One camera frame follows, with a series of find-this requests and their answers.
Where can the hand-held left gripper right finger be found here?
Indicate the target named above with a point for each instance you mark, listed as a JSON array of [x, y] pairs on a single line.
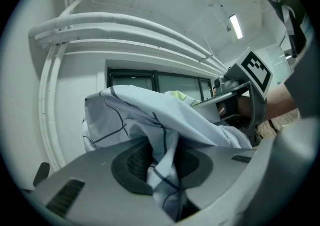
[[225, 177]]

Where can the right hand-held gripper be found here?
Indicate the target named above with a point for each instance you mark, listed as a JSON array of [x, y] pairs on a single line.
[[257, 69]]

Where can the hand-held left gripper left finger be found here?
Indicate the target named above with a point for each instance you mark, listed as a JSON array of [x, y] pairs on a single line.
[[95, 170]]

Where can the light blue checked tablecloth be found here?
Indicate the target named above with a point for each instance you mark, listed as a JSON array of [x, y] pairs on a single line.
[[150, 117]]

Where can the person's right forearm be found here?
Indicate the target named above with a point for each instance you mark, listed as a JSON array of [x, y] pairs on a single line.
[[280, 99]]

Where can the person's right hand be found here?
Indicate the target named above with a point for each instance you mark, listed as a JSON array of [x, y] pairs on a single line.
[[240, 107]]

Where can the black chair part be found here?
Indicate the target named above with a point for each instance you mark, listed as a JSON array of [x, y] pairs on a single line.
[[41, 173]]

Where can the black framed window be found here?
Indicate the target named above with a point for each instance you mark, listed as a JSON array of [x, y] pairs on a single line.
[[150, 79]]

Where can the short ceiling light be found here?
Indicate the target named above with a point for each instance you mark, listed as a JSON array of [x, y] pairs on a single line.
[[236, 26]]

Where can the person's grey shirt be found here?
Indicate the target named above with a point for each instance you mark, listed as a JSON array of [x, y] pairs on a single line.
[[305, 74]]

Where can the thin white ceiling pipe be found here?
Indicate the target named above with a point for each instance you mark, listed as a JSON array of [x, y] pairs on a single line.
[[125, 35]]

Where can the thick white insulated pipe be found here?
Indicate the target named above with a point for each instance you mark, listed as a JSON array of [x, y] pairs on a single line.
[[112, 20]]

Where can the white vertical wall pipes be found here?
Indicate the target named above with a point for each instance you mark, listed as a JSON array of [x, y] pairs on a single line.
[[48, 99]]

